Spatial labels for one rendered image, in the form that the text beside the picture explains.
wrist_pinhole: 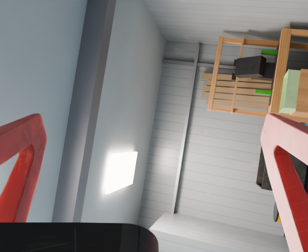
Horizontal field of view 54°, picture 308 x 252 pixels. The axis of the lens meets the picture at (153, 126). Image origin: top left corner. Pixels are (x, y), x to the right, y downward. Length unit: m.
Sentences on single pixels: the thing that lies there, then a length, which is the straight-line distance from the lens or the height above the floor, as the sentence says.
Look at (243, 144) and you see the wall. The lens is 6.66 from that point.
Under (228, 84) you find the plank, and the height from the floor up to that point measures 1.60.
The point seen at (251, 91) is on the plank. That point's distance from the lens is 6.38.
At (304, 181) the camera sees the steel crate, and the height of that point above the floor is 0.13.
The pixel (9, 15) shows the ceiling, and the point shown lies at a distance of 2.64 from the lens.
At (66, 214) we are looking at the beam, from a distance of 3.49.
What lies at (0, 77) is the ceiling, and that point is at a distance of 2.57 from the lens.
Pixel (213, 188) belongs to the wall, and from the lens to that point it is 6.73.
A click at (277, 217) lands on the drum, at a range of 4.97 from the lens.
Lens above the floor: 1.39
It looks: 14 degrees up
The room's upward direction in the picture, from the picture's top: 81 degrees counter-clockwise
